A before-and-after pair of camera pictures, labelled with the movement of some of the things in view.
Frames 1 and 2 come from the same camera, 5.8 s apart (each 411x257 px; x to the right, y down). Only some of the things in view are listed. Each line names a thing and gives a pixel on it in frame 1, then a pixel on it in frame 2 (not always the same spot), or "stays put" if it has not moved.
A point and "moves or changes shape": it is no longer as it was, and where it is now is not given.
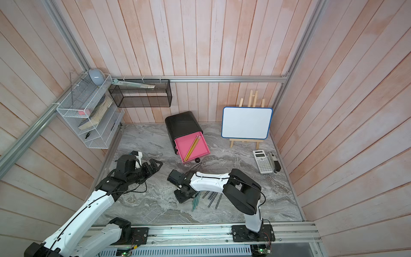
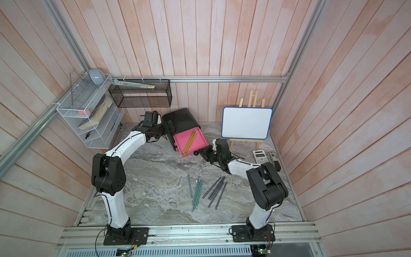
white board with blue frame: x=246 y=122 stays put
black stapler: x=275 y=165 stays put
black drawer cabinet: x=180 y=126 moves or changes shape
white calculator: x=263 y=161 stays put
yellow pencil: x=192 y=148 -> x=193 y=136
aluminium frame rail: x=8 y=157 stays put
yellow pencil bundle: x=192 y=148 -> x=190 y=142
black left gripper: x=149 y=172 -> x=167 y=130
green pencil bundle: x=195 y=201 stays put
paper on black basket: x=115 y=82 stays put
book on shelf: x=98 y=113 stays put
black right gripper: x=179 y=197 -> x=206 y=153
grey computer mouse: x=97 y=76 stays put
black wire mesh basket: x=159 y=96 stays put
